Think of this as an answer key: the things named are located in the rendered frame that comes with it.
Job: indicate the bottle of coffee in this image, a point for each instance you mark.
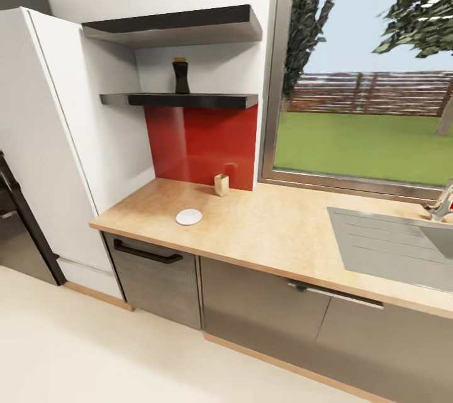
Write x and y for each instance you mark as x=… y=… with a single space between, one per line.
x=180 y=67

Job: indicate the fixed window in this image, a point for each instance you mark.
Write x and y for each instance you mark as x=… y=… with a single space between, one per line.
x=358 y=98

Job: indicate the drop in sink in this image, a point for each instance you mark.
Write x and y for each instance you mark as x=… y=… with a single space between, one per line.
x=405 y=250

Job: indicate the countertop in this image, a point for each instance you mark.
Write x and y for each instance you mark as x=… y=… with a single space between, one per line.
x=275 y=229

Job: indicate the water glass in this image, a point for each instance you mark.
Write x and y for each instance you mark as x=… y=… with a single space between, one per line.
x=221 y=185

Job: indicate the saucer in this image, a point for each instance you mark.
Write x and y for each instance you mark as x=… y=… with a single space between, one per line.
x=189 y=216

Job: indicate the dishwasher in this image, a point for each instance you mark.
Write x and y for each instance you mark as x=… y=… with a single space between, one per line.
x=157 y=279

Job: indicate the fridge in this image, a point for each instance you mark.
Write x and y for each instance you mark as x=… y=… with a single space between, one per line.
x=71 y=156

